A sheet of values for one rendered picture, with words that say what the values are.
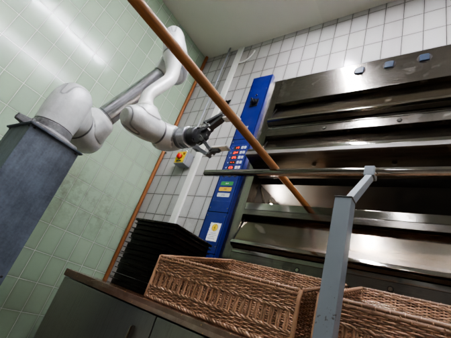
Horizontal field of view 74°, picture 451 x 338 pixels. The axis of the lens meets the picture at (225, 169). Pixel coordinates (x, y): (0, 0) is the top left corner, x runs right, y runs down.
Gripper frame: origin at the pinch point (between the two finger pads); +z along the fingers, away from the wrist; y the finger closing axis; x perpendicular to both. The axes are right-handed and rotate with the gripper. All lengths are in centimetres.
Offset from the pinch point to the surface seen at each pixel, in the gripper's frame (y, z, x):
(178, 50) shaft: 1.1, 6.7, 37.2
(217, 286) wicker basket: 51, 6, -11
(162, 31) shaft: 1.3, 6.6, 43.3
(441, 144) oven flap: -21, 61, -45
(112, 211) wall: 22, -118, -42
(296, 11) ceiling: -141, -22, -45
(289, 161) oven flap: -19, -3, -52
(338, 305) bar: 49, 44, -1
